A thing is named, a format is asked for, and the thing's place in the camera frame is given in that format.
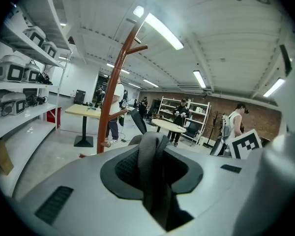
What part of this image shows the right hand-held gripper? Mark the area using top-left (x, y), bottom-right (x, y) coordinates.
top-left (230, 128), bottom-right (263, 160)

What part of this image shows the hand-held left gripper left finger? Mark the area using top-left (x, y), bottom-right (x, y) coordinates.
top-left (12, 143), bottom-right (168, 236)

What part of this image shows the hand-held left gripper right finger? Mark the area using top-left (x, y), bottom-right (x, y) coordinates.
top-left (163, 146), bottom-right (265, 236)

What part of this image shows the brown wooden coat rack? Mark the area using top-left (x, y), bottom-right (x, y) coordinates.
top-left (96, 18), bottom-right (148, 155)

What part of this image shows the dark grey backpack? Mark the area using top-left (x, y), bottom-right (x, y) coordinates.
top-left (127, 108), bottom-right (195, 232)

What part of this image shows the black coat stand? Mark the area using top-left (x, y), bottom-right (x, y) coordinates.
top-left (206, 111), bottom-right (222, 148)

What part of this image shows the white shelf unit holding bottles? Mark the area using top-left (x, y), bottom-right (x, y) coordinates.
top-left (158, 96), bottom-right (211, 146)

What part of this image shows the black office chair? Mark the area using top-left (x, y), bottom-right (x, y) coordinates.
top-left (186, 121), bottom-right (203, 146)

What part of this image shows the ceiling tube light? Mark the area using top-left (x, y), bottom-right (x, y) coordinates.
top-left (193, 70), bottom-right (207, 89)
top-left (263, 77), bottom-right (286, 98)
top-left (133, 5), bottom-right (184, 51)

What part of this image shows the red box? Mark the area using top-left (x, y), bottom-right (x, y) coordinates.
top-left (46, 107), bottom-right (62, 129)

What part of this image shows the white shelf unit holding devices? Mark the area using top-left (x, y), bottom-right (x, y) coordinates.
top-left (0, 0), bottom-right (74, 196)

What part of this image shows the brown cardboard box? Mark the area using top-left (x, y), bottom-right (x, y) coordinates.
top-left (0, 139), bottom-right (15, 176)

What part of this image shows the group of grey shelf devices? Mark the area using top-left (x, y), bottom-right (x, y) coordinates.
top-left (0, 26), bottom-right (59, 117)

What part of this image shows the square wooden pedestal table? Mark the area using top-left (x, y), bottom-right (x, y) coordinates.
top-left (65, 104), bottom-right (102, 148)

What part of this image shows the round wooden pedestal table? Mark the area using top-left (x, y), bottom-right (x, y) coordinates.
top-left (151, 118), bottom-right (187, 134)

